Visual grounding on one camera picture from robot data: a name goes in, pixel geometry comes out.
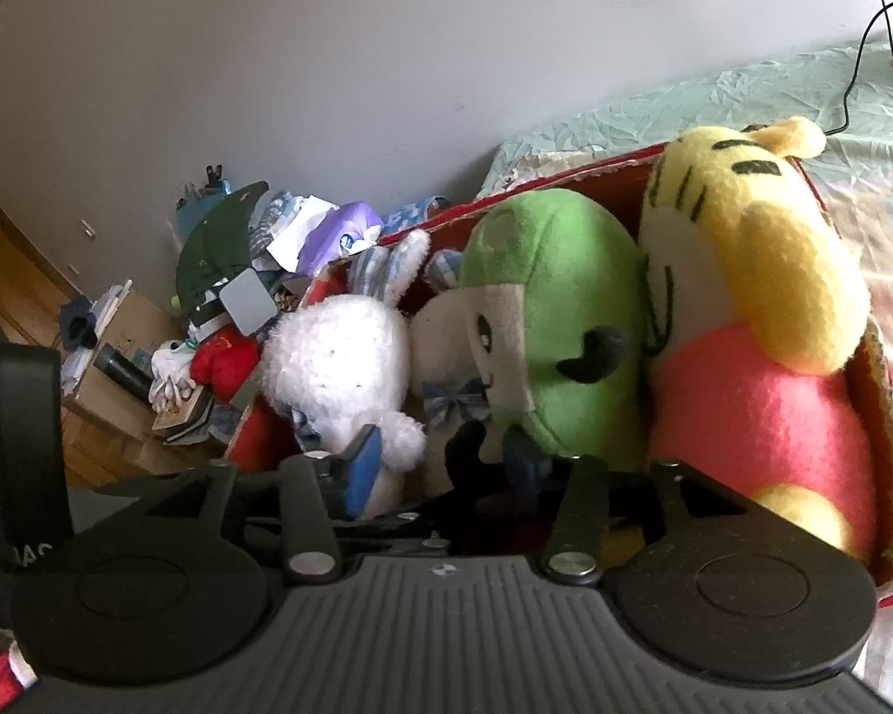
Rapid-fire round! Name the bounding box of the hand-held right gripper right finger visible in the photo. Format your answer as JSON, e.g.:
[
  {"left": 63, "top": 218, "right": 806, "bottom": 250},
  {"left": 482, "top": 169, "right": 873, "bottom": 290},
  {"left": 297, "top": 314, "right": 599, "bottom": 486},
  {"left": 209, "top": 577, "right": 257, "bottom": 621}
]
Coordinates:
[{"left": 504, "top": 431, "right": 761, "bottom": 587}]

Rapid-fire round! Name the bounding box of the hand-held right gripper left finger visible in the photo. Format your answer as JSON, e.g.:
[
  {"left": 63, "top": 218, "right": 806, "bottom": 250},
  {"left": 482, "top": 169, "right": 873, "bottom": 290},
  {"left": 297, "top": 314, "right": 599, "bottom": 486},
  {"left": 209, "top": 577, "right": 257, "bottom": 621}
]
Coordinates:
[{"left": 93, "top": 424, "right": 384, "bottom": 587}]

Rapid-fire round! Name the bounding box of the white plush bunny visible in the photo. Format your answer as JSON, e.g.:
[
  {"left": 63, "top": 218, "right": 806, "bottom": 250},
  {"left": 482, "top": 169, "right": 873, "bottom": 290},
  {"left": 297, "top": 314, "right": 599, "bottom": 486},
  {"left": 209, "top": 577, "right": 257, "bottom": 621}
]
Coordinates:
[{"left": 259, "top": 227, "right": 466, "bottom": 520}]

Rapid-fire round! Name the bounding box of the green hooded plush toy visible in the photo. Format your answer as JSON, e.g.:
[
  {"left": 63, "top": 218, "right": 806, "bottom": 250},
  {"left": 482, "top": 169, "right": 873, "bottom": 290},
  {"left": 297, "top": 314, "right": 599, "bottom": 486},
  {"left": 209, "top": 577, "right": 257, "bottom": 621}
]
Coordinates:
[{"left": 408, "top": 188, "right": 650, "bottom": 496}]

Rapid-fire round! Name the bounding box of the yellow tiger plush pink shirt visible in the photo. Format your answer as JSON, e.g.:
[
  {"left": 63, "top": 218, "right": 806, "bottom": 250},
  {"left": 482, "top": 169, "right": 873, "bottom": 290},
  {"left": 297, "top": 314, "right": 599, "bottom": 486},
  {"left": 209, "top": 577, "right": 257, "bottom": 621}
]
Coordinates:
[{"left": 602, "top": 117, "right": 880, "bottom": 562}]

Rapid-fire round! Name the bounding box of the red cardboard box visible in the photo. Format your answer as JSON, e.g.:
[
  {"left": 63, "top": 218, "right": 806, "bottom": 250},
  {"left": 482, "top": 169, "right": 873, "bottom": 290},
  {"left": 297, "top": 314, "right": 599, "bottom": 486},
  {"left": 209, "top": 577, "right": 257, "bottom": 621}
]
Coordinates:
[{"left": 223, "top": 141, "right": 893, "bottom": 611}]

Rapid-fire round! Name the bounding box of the brown cardboard box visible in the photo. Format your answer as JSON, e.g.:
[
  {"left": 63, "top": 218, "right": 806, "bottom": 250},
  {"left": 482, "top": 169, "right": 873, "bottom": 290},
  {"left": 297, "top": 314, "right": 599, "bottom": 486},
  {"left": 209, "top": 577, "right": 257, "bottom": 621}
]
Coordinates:
[{"left": 58, "top": 289, "right": 233, "bottom": 464}]

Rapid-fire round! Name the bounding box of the black bottle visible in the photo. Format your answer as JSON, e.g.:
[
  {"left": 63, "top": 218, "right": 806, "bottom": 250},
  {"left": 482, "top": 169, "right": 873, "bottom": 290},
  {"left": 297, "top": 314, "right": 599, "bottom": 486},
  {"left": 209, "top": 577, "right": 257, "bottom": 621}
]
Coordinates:
[{"left": 93, "top": 342, "right": 155, "bottom": 400}]

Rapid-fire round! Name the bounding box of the stack of books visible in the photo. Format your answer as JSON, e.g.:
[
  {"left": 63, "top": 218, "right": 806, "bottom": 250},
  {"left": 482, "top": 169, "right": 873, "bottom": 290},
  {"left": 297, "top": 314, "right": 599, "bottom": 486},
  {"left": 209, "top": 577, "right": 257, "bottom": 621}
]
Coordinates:
[{"left": 151, "top": 385, "right": 218, "bottom": 443}]

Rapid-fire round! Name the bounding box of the white cloth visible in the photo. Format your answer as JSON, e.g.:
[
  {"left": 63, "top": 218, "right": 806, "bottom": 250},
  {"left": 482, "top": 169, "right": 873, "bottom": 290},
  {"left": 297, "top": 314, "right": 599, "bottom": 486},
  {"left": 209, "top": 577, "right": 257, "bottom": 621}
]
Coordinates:
[{"left": 151, "top": 340, "right": 199, "bottom": 409}]

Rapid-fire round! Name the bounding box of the red cloth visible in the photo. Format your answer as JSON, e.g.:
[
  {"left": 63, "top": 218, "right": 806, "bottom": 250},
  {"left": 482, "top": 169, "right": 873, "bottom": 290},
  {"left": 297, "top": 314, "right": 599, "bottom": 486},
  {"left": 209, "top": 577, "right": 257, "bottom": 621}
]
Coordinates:
[{"left": 191, "top": 325, "right": 259, "bottom": 401}]

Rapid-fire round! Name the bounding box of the grey square card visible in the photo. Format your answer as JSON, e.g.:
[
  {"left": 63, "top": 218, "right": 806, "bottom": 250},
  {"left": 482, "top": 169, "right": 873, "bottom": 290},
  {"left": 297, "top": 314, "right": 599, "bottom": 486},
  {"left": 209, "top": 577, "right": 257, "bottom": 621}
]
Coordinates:
[{"left": 218, "top": 270, "right": 277, "bottom": 336}]

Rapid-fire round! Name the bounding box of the purple tissue pack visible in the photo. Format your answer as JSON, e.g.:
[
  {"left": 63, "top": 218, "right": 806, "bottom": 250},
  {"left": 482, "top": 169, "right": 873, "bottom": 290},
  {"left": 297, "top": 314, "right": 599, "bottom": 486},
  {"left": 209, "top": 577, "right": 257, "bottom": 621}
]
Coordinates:
[{"left": 298, "top": 201, "right": 385, "bottom": 278}]

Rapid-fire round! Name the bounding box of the white printed paper pile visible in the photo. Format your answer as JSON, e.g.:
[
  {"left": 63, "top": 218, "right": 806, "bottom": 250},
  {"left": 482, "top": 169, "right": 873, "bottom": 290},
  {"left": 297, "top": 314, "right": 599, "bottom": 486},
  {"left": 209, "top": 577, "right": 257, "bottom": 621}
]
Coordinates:
[{"left": 255, "top": 192, "right": 338, "bottom": 273}]

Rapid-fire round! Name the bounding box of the dark green cap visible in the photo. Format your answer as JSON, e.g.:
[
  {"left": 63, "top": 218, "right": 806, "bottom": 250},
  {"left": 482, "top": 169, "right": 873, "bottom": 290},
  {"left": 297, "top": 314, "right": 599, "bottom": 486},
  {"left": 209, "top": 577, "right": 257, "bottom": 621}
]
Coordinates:
[{"left": 174, "top": 180, "right": 271, "bottom": 315}]

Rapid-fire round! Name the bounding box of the blue tool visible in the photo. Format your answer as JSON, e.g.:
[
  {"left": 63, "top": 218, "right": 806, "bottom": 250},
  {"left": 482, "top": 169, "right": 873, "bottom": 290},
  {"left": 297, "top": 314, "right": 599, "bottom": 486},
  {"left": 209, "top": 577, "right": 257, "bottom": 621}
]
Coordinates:
[{"left": 176, "top": 164, "right": 233, "bottom": 233}]

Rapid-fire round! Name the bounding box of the black cable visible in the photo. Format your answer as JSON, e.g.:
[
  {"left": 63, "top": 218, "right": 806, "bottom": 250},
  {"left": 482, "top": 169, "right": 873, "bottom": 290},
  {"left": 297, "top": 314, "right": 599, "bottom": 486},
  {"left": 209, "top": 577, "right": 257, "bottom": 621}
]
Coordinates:
[{"left": 822, "top": 0, "right": 893, "bottom": 137}]

